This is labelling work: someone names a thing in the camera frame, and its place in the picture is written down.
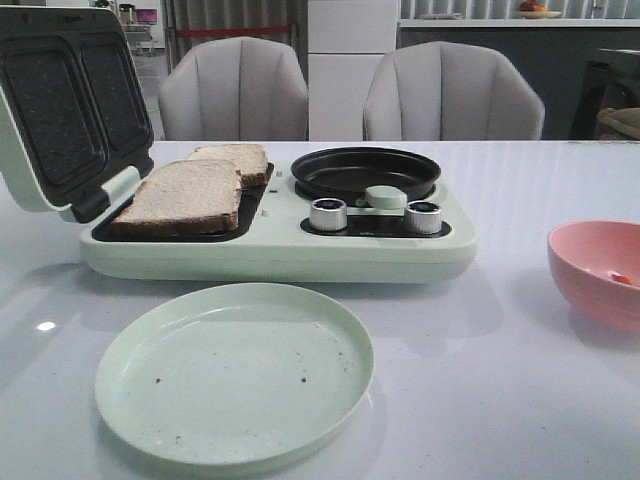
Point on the white bread slice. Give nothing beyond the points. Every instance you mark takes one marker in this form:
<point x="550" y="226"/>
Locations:
<point x="184" y="197"/>
<point x="249" y="159"/>

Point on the green sandwich maker lid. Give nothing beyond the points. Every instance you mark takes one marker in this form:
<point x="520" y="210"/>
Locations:
<point x="74" y="124"/>

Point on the pink bowl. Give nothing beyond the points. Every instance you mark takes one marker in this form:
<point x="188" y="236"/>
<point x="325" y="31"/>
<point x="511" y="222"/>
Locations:
<point x="580" y="256"/>

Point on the orange shrimp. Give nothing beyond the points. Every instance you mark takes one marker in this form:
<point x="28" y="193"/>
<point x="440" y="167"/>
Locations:
<point x="620" y="278"/>

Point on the green breakfast maker base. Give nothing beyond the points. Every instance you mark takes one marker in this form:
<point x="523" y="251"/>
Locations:
<point x="275" y="242"/>

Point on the left silver control knob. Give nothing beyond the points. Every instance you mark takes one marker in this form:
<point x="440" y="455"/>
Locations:
<point x="328" y="214"/>

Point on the silver control knob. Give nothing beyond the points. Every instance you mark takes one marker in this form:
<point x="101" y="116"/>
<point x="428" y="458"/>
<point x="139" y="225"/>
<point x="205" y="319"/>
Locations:
<point x="328" y="214"/>
<point x="422" y="217"/>

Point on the black round frying pan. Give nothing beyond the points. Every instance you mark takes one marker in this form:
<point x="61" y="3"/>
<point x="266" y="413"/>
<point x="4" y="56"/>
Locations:
<point x="346" y="172"/>

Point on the right silver control knob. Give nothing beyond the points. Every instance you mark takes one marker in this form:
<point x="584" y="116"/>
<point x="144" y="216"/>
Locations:
<point x="422" y="217"/>

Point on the light green round plate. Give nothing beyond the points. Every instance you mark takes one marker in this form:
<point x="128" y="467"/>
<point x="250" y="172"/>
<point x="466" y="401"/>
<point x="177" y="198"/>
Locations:
<point x="236" y="378"/>

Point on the left grey upholstered chair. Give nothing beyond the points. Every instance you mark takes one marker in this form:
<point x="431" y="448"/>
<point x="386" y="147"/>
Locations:
<point x="243" y="88"/>

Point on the grey upholstered chair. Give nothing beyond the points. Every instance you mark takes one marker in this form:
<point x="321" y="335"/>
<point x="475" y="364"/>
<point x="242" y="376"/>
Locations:
<point x="450" y="92"/>
<point x="243" y="88"/>

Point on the right grey upholstered chair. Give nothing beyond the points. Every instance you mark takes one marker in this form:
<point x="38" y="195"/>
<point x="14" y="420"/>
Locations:
<point x="450" y="92"/>

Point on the white refrigerator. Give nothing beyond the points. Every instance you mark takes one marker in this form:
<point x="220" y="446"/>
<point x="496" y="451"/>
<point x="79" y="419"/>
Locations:
<point x="346" y="42"/>

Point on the red barrier belt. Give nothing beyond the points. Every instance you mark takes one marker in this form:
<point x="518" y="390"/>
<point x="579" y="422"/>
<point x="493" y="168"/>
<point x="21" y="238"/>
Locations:
<point x="234" y="32"/>

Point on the background work desk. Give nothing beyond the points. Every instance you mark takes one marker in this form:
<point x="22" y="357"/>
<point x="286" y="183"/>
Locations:
<point x="142" y="22"/>

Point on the dark kitchen counter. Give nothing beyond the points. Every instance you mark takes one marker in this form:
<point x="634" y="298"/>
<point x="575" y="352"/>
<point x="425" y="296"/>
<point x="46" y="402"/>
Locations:
<point x="551" y="54"/>

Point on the fruit bowl on counter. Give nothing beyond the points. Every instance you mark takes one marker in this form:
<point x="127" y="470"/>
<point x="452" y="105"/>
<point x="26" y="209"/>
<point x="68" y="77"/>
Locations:
<point x="531" y="9"/>

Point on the beige cushion at right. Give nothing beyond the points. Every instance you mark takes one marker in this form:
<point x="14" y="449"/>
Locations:
<point x="625" y="121"/>

